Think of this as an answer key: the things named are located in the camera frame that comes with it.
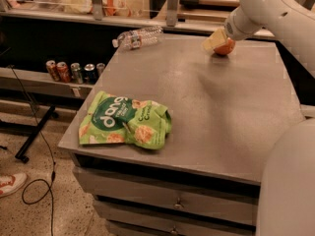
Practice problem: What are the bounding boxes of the grey drawer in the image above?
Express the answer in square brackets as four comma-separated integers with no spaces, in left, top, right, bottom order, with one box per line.
[94,201,255,236]
[73,166,257,226]

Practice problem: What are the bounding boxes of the clear plastic water bottle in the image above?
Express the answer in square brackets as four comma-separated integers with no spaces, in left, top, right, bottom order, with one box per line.
[112,26,163,51]

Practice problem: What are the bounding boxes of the grey metal drawer cabinet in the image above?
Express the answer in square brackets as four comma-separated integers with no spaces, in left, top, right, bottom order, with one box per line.
[60,34,303,229]

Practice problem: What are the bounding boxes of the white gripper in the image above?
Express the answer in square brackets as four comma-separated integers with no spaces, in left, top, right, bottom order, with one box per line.
[202,7,262,51]

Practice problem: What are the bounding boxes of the green rice chip bag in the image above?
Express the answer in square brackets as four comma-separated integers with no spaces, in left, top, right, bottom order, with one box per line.
[79,91,172,149]

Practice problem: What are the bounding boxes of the middle grey drawer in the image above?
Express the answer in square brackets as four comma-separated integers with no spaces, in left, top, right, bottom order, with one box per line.
[94,201,255,236]

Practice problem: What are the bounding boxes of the black metal stand leg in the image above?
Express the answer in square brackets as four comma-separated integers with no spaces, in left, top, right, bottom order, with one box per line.
[15,106,55,163]

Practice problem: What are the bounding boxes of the black floor cable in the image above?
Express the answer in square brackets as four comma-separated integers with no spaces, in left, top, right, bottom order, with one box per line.
[8,64,57,236]

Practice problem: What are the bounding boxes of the dark blue soda can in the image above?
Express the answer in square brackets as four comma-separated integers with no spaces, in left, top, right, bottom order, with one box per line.
[84,64,97,84]

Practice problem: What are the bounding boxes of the orange white snack bag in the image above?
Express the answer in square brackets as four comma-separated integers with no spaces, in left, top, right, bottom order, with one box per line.
[102,0,131,17]

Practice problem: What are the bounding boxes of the orange soda can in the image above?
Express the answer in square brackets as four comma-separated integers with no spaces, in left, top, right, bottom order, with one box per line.
[45,60,60,82]

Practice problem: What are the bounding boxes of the red soda can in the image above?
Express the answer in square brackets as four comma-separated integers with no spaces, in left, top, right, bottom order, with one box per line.
[56,62,71,83]

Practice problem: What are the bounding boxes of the grey soda can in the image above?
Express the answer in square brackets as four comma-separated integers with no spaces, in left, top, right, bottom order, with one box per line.
[96,63,105,76]

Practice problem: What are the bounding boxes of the top grey drawer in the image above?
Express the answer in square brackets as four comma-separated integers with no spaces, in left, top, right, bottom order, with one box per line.
[73,166,257,226]

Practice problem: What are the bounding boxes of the white orange sneaker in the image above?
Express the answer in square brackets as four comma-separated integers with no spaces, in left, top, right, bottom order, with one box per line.
[0,173,28,198]

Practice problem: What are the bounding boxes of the silver soda can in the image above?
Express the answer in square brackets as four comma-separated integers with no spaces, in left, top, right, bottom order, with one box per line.
[70,63,84,84]

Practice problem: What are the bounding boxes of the red orange apple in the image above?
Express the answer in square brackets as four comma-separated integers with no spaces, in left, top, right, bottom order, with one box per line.
[215,38,235,56]

